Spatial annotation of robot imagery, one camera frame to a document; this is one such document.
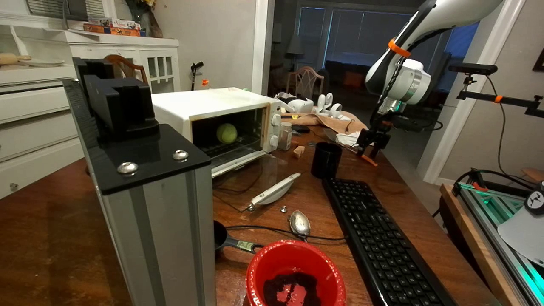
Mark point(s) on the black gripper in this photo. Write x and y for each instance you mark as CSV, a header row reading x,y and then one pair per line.
x,y
378,134

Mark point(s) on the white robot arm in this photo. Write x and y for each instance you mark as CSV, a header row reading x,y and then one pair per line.
x,y
397,76

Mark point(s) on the white microwave oven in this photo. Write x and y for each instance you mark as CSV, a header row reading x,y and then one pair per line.
x,y
198,114

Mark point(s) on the green ball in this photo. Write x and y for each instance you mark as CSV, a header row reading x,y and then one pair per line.
x,y
227,133

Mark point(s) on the white crumpled cloth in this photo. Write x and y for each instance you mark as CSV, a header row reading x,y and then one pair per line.
x,y
348,139

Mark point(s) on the black mug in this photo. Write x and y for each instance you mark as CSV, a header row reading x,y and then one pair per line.
x,y
326,160

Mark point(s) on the white VR controller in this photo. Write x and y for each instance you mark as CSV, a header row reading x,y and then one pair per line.
x,y
327,105

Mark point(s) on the white VR headset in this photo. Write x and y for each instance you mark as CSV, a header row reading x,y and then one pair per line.
x,y
300,105

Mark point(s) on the wooden chair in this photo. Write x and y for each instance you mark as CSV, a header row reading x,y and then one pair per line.
x,y
305,82

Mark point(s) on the black keyboard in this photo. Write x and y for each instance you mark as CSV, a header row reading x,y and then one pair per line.
x,y
394,270

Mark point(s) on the red bowl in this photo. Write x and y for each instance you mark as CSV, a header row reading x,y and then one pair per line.
x,y
293,274

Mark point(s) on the white cabinet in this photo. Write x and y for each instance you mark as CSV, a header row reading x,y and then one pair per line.
x,y
37,129

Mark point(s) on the aluminium camera post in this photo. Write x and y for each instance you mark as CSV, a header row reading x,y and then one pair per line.
x,y
154,187

